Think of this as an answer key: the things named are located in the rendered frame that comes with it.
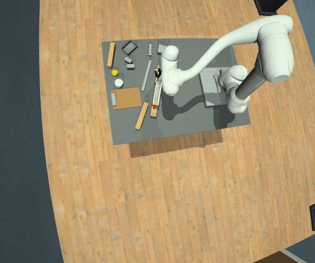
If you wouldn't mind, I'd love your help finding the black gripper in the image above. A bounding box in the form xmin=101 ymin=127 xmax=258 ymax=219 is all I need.
xmin=154 ymin=68 xmax=161 ymax=80

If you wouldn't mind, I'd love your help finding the tan wooden bar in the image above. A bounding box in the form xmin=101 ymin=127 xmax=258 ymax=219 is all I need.
xmin=135 ymin=102 xmax=148 ymax=130
xmin=107 ymin=42 xmax=115 ymax=68

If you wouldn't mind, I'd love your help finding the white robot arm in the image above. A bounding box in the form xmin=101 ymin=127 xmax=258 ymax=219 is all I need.
xmin=159 ymin=15 xmax=294 ymax=114

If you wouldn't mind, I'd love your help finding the grey cylinder with white top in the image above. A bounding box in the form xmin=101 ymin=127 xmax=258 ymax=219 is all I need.
xmin=115 ymin=79 xmax=123 ymax=88

